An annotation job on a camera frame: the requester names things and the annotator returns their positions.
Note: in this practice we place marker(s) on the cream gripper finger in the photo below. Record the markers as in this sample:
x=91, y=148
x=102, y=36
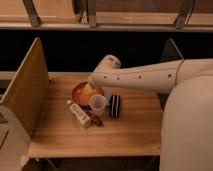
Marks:
x=88, y=89

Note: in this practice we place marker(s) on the orange ceramic bowl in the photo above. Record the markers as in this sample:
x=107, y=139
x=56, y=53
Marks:
x=83, y=99

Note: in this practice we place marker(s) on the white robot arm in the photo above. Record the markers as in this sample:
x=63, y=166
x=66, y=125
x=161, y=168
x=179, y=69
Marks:
x=187, y=124

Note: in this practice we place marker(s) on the clear plastic cup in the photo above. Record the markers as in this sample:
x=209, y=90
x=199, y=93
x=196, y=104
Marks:
x=98, y=104

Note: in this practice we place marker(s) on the brown snack wrapper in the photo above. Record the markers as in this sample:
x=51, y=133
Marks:
x=95, y=119

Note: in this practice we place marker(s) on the white tube bottle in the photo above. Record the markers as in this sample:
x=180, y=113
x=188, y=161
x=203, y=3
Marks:
x=79, y=113

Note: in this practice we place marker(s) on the black white striped sponge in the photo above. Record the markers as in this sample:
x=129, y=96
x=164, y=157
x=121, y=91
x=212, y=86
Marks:
x=115, y=106

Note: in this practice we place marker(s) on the left wooden side panel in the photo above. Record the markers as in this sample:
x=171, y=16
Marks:
x=22, y=101

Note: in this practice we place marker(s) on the right dark side panel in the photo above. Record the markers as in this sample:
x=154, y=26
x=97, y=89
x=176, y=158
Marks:
x=170, y=53

